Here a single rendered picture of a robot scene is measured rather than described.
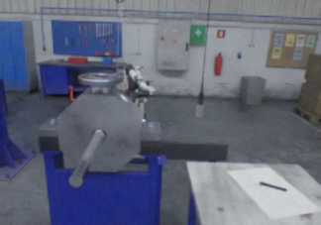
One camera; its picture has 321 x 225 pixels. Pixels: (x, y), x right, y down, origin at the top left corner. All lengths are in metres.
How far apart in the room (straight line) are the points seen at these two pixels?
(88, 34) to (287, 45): 5.07
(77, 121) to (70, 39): 5.54
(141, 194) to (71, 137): 0.58
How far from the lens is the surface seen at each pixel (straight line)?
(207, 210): 1.32
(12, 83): 7.25
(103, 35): 6.71
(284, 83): 7.52
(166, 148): 1.95
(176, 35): 6.30
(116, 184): 1.68
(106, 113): 1.45
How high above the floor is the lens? 1.68
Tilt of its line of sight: 17 degrees down
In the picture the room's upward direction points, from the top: 2 degrees clockwise
